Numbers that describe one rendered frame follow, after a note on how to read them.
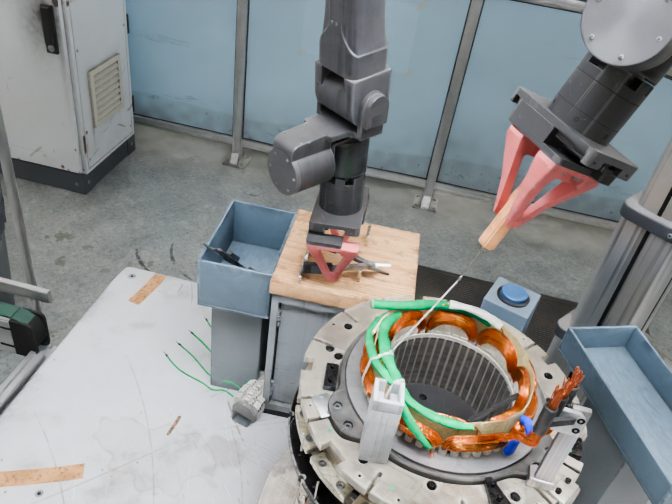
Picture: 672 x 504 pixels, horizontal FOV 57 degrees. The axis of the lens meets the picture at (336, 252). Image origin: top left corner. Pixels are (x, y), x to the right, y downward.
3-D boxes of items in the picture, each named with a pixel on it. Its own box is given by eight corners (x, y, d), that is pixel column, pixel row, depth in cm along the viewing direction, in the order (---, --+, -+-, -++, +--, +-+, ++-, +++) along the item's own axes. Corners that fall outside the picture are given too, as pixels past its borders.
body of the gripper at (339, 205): (308, 233, 79) (310, 184, 74) (322, 191, 87) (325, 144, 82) (358, 241, 78) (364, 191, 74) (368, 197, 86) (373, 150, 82)
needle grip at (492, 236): (484, 249, 55) (526, 196, 53) (475, 237, 57) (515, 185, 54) (496, 252, 56) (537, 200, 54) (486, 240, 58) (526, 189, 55)
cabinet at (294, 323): (260, 412, 102) (271, 293, 87) (285, 335, 117) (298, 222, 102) (376, 438, 101) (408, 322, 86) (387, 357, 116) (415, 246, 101)
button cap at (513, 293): (521, 308, 92) (523, 303, 92) (496, 296, 94) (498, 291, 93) (529, 294, 95) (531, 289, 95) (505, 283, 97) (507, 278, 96)
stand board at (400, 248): (269, 293, 86) (270, 280, 85) (297, 221, 102) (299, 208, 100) (410, 323, 85) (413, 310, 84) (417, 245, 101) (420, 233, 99)
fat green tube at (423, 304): (367, 316, 70) (370, 303, 69) (369, 294, 74) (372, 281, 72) (494, 337, 70) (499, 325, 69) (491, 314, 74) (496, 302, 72)
